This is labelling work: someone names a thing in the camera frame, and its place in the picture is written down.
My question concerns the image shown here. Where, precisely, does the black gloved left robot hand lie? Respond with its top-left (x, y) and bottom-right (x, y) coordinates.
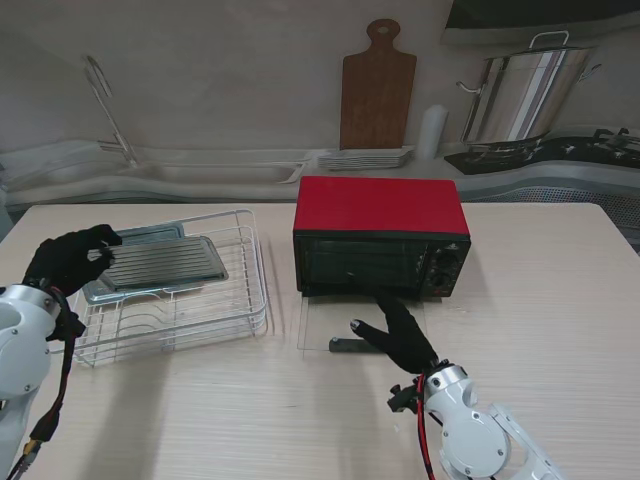
top-left (22, 223), bottom-right (124, 301)

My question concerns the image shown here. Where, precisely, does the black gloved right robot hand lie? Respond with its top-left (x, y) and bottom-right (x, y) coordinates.
top-left (349, 292), bottom-right (440, 376)

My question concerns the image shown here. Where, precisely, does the ribbed grey metal baking tray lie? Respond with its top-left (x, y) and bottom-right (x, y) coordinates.
top-left (82, 223), bottom-right (205, 305)
top-left (97, 235), bottom-right (230, 294)

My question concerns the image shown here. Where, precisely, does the red black toaster oven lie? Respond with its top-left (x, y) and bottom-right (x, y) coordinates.
top-left (292, 175), bottom-right (473, 301)

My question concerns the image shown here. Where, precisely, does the printed kitchen backdrop banner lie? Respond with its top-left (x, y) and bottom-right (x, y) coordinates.
top-left (0, 0), bottom-right (640, 207)

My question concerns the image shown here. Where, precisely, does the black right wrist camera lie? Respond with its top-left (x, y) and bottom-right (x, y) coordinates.
top-left (387, 383), bottom-right (419, 415)

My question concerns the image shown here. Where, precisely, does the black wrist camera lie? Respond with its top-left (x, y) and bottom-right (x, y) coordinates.
top-left (387, 383), bottom-right (419, 415)
top-left (47, 308), bottom-right (87, 342)

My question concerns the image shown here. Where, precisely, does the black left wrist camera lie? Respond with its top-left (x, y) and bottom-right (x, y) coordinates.
top-left (47, 308), bottom-right (87, 342)

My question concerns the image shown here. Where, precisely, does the red black right arm cable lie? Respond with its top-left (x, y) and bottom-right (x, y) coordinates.
top-left (413, 373), bottom-right (451, 480)

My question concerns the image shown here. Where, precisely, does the red black arm cable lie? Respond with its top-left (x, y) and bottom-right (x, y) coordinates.
top-left (9, 288), bottom-right (84, 480)
top-left (413, 373), bottom-right (451, 480)

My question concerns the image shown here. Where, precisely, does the red black left arm cable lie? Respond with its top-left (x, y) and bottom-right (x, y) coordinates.
top-left (9, 288), bottom-right (84, 480)

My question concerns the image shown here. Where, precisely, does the white wire dish rack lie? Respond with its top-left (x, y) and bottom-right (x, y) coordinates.
top-left (69, 208), bottom-right (271, 369)

